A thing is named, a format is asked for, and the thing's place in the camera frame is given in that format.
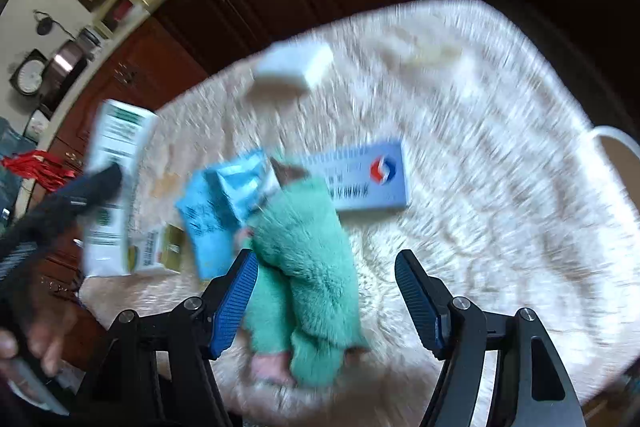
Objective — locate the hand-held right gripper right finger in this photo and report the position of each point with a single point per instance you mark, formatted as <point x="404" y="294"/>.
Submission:
<point x="420" y="307"/>

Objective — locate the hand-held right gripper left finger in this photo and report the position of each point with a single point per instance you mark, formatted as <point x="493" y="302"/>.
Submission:
<point x="232" y="307"/>

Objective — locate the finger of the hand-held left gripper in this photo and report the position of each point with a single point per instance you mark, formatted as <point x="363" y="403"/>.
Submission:
<point x="95" y="187"/>

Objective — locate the white green printed carton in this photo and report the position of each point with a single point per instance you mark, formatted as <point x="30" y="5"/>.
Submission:
<point x="120" y="142"/>

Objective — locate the green plush toy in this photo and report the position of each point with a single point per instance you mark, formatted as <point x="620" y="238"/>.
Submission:
<point x="305" y="267"/>

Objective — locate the white rimmed bin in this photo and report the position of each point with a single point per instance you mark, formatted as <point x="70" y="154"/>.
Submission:
<point x="617" y="134"/>

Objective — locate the person's left hand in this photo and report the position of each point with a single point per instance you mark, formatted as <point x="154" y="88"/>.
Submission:
<point x="50" y="332"/>

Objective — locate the red tassel ornament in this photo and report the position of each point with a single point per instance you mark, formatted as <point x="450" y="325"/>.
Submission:
<point x="40" y="169"/>

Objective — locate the floral white mug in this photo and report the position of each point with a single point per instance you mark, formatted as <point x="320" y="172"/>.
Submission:
<point x="35" y="124"/>

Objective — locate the light blue snack packet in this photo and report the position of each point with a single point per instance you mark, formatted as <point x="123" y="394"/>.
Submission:
<point x="215" y="212"/>

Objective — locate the blue water jug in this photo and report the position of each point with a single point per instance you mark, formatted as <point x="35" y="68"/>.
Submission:
<point x="10" y="134"/>

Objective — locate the round dial kitchen scale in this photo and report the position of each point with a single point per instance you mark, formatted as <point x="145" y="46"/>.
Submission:
<point x="30" y="77"/>

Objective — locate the silver rice cooker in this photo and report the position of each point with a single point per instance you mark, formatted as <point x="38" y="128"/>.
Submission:
<point x="67" y="62"/>

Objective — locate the cream quilted tablecloth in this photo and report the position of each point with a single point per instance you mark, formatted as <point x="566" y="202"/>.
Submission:
<point x="500" y="207"/>

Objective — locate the blue white medicine box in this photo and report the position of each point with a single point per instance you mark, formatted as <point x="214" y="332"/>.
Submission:
<point x="370" y="187"/>

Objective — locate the steel kettle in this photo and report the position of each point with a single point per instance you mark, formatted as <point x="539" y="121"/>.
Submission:
<point x="90" y="39"/>

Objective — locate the hanging black pan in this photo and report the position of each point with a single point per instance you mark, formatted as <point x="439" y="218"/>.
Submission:
<point x="44" y="27"/>

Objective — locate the large white foam block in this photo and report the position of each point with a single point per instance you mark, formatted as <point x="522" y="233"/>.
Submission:
<point x="295" y="67"/>

